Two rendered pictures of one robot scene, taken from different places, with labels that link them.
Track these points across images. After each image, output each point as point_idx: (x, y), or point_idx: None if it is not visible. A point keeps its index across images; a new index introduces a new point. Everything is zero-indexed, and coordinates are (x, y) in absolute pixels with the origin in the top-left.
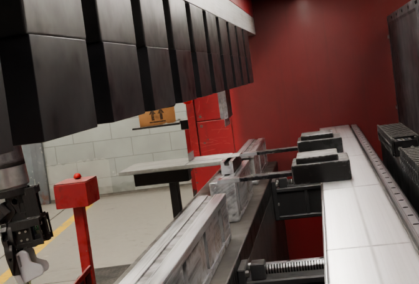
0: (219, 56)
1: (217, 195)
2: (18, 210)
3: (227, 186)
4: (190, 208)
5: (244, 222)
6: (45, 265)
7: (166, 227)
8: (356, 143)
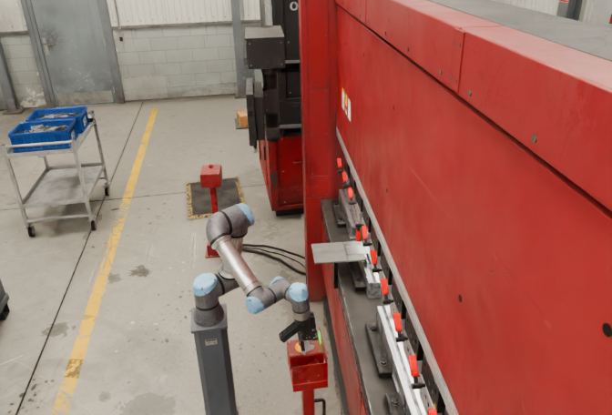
0: None
1: (388, 309)
2: (305, 325)
3: (377, 284)
4: (385, 328)
5: (382, 298)
6: (311, 341)
7: (344, 298)
8: None
